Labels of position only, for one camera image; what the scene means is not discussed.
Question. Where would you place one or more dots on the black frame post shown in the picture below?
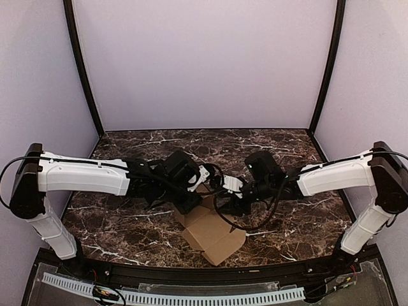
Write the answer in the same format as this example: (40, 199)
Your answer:
(330, 63)
(80, 66)

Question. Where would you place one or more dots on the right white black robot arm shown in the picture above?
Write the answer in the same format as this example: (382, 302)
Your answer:
(378, 168)

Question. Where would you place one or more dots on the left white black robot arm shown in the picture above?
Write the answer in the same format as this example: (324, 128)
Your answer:
(175, 179)

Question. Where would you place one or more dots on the black front rail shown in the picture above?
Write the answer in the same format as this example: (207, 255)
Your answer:
(307, 272)

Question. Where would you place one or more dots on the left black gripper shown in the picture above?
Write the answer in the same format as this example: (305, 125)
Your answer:
(186, 207)

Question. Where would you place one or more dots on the left black frame post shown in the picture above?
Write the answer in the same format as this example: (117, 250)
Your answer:
(80, 66)

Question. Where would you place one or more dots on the brown cardboard box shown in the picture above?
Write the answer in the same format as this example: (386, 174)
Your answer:
(206, 232)

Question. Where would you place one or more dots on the white slotted cable duct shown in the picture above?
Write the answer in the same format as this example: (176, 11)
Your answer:
(160, 294)

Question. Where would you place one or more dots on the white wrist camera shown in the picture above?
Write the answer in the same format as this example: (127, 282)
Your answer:
(232, 184)
(196, 180)

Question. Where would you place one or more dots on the right black frame post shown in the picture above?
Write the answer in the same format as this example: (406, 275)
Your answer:
(330, 63)

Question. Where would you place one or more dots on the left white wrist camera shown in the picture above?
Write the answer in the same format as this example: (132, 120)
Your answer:
(196, 180)

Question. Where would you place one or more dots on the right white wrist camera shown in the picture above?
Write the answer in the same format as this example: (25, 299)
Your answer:
(232, 184)

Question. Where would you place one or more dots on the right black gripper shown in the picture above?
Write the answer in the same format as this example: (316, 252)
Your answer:
(234, 206)

